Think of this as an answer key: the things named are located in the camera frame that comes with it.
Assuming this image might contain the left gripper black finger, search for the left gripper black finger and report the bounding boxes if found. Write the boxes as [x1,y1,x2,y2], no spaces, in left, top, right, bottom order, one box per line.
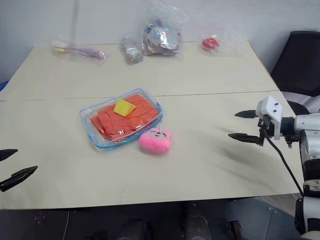
[0,165,39,193]
[0,148,19,163]

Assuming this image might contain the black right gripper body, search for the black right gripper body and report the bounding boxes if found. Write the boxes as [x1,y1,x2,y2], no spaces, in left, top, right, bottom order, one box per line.
[256,113,274,148]

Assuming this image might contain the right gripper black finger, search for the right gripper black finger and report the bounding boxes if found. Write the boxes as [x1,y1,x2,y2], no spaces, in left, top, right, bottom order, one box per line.
[227,133,262,146]
[234,109,258,120]

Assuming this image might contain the clear bag with red ball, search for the clear bag with red ball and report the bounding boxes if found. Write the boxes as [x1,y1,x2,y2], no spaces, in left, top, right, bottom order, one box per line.
[200,24,249,57]

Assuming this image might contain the clear pouch with orange cloth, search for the clear pouch with orange cloth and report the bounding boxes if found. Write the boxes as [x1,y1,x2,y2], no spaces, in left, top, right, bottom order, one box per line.
[79,87,165,152]

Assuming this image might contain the large clear bag iridescent pieces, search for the large clear bag iridescent pieces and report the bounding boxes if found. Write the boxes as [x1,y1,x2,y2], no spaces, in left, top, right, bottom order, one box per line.
[141,1,186,60]

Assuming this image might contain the clear bag with purple brush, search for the clear bag with purple brush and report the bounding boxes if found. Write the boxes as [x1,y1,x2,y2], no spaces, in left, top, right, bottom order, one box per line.
[50,38,109,65]

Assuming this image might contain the small clear bag with glitter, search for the small clear bag with glitter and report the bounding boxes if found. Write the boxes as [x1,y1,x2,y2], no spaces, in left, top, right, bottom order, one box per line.
[120,36,145,66]

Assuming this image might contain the black office chair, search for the black office chair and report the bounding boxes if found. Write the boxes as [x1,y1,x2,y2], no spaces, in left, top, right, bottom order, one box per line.
[270,30,320,115]

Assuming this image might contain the pink plush toy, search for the pink plush toy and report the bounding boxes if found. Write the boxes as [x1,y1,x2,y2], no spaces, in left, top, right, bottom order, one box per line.
[138,127,173,156]

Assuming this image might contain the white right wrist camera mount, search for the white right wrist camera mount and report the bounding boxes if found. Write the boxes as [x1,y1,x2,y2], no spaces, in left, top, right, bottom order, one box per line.
[255,95,284,141]

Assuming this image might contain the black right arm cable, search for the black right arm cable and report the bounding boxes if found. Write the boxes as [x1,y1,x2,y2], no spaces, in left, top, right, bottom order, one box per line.
[262,119,305,197]

